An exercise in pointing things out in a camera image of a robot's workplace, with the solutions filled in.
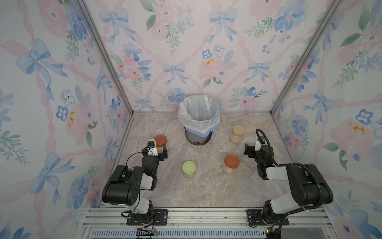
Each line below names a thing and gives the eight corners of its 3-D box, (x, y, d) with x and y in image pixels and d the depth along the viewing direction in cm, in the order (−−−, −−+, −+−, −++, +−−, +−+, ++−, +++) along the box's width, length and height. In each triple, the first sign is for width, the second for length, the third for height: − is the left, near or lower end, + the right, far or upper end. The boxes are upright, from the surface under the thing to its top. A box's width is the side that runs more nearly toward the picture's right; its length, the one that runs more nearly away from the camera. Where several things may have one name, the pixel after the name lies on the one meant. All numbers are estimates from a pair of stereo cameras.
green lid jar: (182, 177, 89) (182, 173, 83) (183, 165, 93) (182, 160, 88) (196, 177, 89) (196, 173, 83) (195, 165, 93) (196, 160, 88)
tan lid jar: (230, 143, 105) (233, 134, 96) (228, 132, 111) (231, 122, 102) (242, 143, 105) (246, 134, 96) (239, 132, 111) (243, 122, 102)
